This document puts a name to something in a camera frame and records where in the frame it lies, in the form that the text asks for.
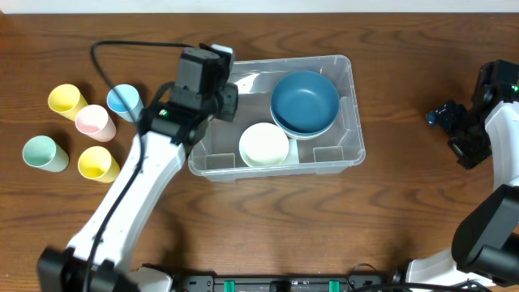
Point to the pink cup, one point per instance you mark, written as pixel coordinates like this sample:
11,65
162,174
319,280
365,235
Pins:
95,122

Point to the light blue cup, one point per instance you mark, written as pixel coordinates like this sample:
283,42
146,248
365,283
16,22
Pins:
125,101

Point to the clear plastic storage container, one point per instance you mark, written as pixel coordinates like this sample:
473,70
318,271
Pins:
216,157

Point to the white small bowl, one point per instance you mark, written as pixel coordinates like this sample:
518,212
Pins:
263,144

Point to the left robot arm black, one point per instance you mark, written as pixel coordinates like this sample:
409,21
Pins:
98,258

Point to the mint green cup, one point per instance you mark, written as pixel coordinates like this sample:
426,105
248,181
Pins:
44,153

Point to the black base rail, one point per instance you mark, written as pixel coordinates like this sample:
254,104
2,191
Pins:
209,283

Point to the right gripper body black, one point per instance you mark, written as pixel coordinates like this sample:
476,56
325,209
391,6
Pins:
452,118

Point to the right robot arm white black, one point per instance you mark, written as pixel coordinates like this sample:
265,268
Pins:
484,250

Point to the yellow cup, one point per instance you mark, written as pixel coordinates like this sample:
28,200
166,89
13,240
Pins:
97,163
66,100

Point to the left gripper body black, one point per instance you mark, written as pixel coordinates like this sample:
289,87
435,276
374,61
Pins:
221,65

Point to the dark blue bowl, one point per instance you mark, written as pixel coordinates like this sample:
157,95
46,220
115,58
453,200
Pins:
305,126
305,92

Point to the beige large bowl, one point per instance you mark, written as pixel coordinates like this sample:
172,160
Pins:
299,136

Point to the white label in container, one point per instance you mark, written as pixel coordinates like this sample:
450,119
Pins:
292,156

